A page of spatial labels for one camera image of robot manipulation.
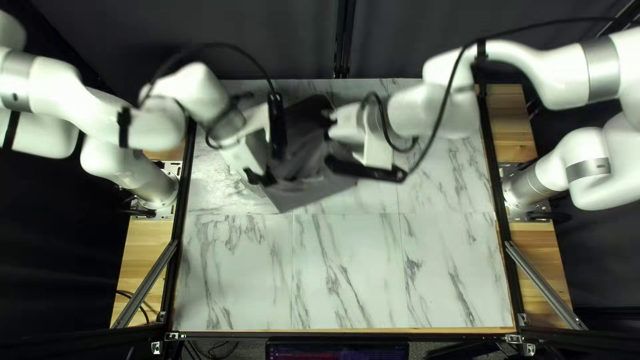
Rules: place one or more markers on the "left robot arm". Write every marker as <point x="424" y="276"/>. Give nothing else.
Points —
<point x="100" y="120"/>

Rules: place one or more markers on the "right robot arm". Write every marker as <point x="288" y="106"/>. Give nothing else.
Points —
<point x="575" y="150"/>

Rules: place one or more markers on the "grey fabric basket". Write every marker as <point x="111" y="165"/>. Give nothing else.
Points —
<point x="310" y="196"/>

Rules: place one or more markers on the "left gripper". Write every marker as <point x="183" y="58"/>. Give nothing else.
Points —
<point x="250" y="145"/>

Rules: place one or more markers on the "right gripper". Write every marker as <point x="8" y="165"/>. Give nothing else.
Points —
<point x="367" y="130"/>

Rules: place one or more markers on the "grey sweatshirt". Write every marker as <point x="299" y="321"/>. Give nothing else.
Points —
<point x="305" y="150"/>

